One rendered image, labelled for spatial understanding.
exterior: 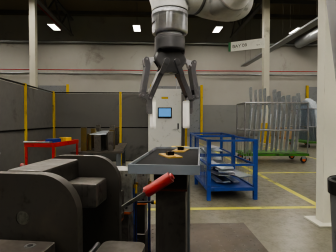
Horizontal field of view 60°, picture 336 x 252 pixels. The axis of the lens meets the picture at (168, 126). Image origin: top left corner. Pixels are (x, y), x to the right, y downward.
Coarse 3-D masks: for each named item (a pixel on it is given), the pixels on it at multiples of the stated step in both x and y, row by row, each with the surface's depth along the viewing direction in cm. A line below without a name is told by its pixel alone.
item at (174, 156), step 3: (159, 153) 76; (162, 153) 76; (165, 153) 76; (168, 153) 72; (171, 153) 72; (165, 156) 70; (168, 156) 69; (171, 156) 69; (174, 156) 69; (177, 156) 69; (180, 156) 69
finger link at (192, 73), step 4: (192, 60) 73; (192, 64) 73; (192, 68) 73; (188, 72) 75; (192, 72) 73; (188, 76) 75; (192, 76) 73; (196, 76) 74; (192, 80) 74; (196, 80) 74; (192, 84) 74; (196, 84) 74; (192, 88) 74; (196, 88) 74; (192, 92) 76; (196, 92) 74; (196, 96) 74
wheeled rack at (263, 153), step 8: (240, 104) 933; (248, 104) 933; (272, 104) 934; (296, 104) 915; (240, 128) 936; (256, 128) 936; (280, 128) 937; (240, 152) 877; (248, 152) 856; (264, 152) 856; (272, 152) 856; (280, 152) 856; (288, 152) 856; (296, 152) 856; (304, 152) 856; (304, 160) 851
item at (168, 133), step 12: (156, 96) 697; (168, 96) 699; (180, 96) 700; (156, 108) 698; (168, 108) 697; (180, 108) 701; (156, 120) 699; (168, 120) 700; (180, 120) 702; (156, 132) 699; (168, 132) 701; (180, 132) 703; (156, 144) 700; (168, 144) 701; (180, 144) 703
